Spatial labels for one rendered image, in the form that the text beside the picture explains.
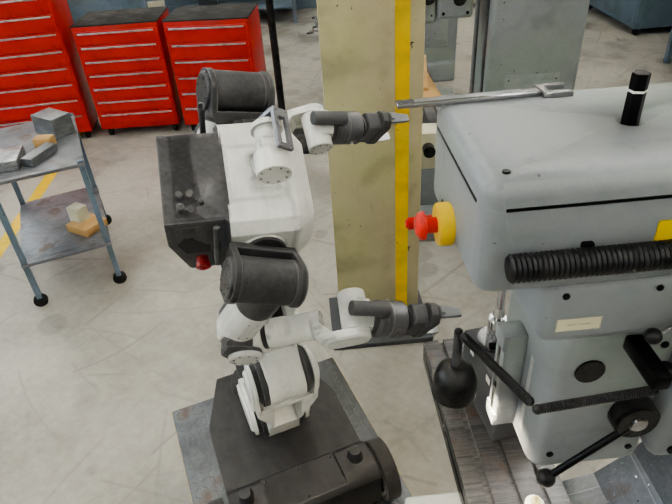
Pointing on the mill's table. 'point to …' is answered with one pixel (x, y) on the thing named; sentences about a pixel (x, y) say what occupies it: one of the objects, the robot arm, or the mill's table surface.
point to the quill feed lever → (623, 418)
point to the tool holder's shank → (500, 305)
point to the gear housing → (598, 307)
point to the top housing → (554, 177)
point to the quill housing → (588, 419)
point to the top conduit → (589, 261)
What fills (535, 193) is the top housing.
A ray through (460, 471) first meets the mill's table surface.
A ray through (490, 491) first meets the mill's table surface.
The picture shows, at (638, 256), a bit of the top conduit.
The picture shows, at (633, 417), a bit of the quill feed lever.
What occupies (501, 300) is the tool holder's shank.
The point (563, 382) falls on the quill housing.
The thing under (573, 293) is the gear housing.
